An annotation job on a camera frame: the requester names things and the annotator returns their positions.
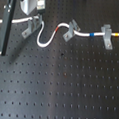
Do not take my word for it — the middle grey cable clip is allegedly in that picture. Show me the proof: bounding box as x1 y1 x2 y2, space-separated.
63 19 80 42

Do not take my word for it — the white cable with coloured bands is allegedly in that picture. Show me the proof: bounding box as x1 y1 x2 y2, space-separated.
0 14 119 52

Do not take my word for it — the right grey cable clip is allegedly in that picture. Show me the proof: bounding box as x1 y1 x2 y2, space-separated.
101 24 113 50

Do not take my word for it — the grey cable clip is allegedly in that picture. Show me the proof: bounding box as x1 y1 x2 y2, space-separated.
22 16 42 39
101 24 113 50
63 19 80 42

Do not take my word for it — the left grey cable clip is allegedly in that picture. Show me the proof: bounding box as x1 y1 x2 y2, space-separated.
22 16 42 39

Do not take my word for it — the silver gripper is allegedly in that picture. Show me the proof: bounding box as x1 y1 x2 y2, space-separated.
20 0 46 22

